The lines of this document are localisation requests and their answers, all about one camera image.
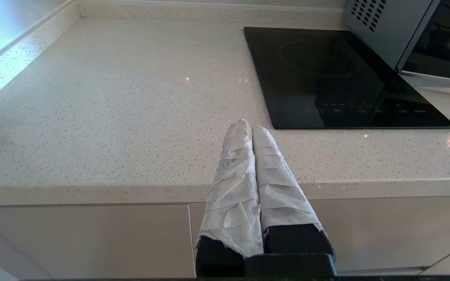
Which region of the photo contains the left gripper wrapped right finger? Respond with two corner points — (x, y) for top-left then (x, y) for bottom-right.
(252, 125), (335, 256)

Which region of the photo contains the left gripper wrapped left finger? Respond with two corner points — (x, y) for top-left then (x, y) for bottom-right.
(196, 118), (264, 277)

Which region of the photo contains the black glass induction cooktop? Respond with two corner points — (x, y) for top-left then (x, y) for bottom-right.
(243, 27), (450, 130)

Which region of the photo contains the silver Panasonic microwave oven body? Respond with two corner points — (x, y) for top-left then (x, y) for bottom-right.
(344, 0), (441, 71)

